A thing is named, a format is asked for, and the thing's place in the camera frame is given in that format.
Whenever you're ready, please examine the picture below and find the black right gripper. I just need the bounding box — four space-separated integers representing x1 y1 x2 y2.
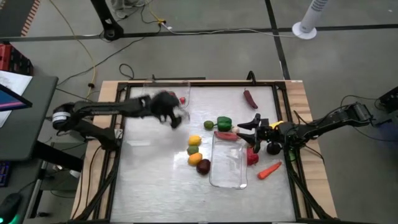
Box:
236 113 297 154

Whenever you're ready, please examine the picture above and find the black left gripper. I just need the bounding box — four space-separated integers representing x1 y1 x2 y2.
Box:
150 90 184 129

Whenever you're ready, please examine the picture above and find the red bell pepper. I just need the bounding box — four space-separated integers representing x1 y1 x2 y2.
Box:
246 147 260 166

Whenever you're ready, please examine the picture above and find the long red pepper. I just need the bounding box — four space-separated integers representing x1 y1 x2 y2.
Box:
213 131 239 142

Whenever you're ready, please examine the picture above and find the green bell pepper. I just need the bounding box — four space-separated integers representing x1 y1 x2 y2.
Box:
216 116 233 133

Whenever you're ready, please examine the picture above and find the yellow lemon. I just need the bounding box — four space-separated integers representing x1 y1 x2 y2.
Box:
187 152 203 166
188 134 203 147

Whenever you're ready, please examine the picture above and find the dark red chili pepper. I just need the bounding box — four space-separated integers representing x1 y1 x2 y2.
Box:
243 89 259 110

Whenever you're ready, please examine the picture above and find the clear plastic basket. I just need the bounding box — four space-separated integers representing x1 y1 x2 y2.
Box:
142 79 191 124
209 131 249 190

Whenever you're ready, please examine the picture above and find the orange carrot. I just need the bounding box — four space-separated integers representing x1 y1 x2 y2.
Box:
257 161 283 180

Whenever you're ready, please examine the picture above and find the dark round avocado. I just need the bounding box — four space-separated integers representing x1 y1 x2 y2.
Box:
266 141 282 156

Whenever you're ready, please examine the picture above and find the dark grey desk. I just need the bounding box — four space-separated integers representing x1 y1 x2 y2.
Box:
0 74 59 161

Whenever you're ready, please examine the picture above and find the black equipment box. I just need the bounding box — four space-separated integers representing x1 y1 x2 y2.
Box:
377 86 398 113

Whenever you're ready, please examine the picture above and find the computer monitor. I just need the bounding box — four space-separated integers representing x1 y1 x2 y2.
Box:
0 83 34 112

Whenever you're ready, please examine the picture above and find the white paper sheet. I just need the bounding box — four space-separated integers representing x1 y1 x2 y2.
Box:
0 70 33 128

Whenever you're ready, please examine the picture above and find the red plastic crate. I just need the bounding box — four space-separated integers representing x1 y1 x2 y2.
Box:
0 43 34 75

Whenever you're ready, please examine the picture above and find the black keyboard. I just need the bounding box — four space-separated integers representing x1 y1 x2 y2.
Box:
0 161 12 188

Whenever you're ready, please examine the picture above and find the black computer mouse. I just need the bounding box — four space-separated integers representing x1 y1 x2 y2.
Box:
0 192 22 224

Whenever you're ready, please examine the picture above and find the dark mat with orange edge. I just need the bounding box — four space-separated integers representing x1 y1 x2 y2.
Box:
0 0 41 38

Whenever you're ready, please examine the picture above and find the black metal table frame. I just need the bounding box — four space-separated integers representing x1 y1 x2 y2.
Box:
74 81 333 223

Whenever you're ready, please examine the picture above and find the looped black cable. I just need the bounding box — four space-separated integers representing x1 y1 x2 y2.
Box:
119 63 136 80

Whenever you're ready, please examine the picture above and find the long black cable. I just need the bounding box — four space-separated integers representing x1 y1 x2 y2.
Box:
57 37 146 86

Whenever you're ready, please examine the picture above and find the yellow floor cable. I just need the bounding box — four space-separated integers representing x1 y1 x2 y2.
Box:
49 0 98 98

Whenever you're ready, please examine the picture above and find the black camera stand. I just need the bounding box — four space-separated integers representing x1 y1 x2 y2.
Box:
90 0 124 41

